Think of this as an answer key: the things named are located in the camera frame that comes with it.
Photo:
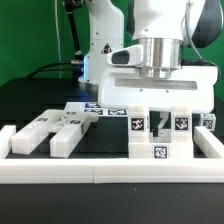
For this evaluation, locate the white chair seat part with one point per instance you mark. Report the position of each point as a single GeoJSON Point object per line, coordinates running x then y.
{"type": "Point", "coordinates": [166, 146]}

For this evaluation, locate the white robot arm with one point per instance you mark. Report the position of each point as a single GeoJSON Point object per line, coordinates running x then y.
{"type": "Point", "coordinates": [162, 27]}

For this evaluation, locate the white tag sheet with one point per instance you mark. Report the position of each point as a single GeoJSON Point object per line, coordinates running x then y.
{"type": "Point", "coordinates": [93, 108]}

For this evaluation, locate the white left fence block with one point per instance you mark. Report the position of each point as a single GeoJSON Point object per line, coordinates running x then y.
{"type": "Point", "coordinates": [6, 134]}

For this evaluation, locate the white front fence bar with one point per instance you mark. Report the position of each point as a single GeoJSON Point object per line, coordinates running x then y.
{"type": "Point", "coordinates": [97, 171]}

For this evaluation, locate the white chair back frame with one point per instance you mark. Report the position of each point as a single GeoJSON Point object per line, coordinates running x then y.
{"type": "Point", "coordinates": [68, 128]}

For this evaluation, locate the white fence block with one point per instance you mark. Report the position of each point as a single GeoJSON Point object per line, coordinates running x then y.
{"type": "Point", "coordinates": [208, 143]}
{"type": "Point", "coordinates": [6, 134]}

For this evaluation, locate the white right fence block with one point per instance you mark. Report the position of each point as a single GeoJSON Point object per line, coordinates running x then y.
{"type": "Point", "coordinates": [208, 143]}

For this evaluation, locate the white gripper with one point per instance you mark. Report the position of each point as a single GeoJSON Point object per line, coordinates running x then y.
{"type": "Point", "coordinates": [190, 86]}

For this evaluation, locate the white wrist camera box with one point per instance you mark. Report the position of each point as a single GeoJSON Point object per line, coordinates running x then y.
{"type": "Point", "coordinates": [130, 56]}

